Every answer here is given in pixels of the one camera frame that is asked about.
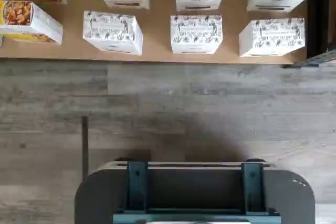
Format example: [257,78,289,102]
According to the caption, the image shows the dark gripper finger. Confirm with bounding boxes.
[241,162,269,215]
[125,161,149,213]

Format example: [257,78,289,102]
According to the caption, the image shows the wooden shelf board with cartons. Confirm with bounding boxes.
[0,0,336,65]

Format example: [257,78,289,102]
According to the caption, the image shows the dark thin rod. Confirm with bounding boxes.
[81,116,90,183]

